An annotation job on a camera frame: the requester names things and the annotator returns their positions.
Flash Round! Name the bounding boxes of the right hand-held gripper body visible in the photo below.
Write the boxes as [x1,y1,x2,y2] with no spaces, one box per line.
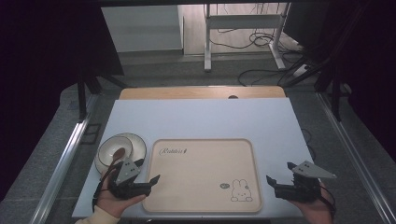
[274,160,338,203]

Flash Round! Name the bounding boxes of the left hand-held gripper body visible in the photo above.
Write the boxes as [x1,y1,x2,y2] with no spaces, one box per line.
[106,158,153,201]

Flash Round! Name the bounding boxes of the person's right hand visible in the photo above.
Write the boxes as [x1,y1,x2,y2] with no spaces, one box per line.
[289,181,334,224]

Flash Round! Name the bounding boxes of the person's left hand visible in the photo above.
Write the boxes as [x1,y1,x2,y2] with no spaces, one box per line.
[96,174,148,219]

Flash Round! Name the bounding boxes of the white plate with dark rim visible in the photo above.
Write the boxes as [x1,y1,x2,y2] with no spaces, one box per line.
[93,133,148,175]

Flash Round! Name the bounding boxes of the brown wooden spoon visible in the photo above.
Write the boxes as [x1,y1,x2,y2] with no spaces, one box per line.
[100,147,127,185]

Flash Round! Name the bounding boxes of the small white bowl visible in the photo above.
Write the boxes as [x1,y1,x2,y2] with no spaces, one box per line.
[97,135,134,168]

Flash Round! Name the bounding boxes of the beige tray with rabbit print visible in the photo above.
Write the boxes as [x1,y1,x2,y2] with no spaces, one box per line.
[142,138,263,215]

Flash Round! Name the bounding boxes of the white table mat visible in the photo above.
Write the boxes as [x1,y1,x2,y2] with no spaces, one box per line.
[72,97,316,219]

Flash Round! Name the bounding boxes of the wooden table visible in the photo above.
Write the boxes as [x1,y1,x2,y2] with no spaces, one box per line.
[119,86,287,101]

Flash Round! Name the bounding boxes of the black metal stand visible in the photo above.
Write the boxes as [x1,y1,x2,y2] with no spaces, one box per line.
[281,52,353,123]
[77,60,129,123]

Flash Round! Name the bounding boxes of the white power strip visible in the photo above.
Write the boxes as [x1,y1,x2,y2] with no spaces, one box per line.
[291,63,311,77]

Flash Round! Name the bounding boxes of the white panel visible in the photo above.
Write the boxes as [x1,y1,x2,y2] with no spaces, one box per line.
[101,5,185,54]

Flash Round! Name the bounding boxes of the right hand-held gripper black cable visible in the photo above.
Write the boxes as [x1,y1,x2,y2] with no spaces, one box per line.
[319,178,338,220]

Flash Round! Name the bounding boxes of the hand-held gripper black cable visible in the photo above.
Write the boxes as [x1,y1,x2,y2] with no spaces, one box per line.
[92,178,106,214]
[319,178,338,220]

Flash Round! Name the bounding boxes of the thin black cable beside table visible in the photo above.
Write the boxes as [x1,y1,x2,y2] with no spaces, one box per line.
[300,127,318,162]

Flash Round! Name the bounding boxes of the left hand-held gripper black cable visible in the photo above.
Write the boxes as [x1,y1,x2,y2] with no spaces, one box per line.
[92,178,106,214]

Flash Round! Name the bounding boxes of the metal floor rail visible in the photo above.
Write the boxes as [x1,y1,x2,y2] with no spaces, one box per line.
[29,92,98,224]
[316,91,396,224]

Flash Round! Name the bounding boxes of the black floor cables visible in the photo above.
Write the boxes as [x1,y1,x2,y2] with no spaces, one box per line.
[208,29,304,87]

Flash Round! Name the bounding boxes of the white metal desk frame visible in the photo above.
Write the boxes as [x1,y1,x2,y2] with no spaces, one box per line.
[204,3,292,73]

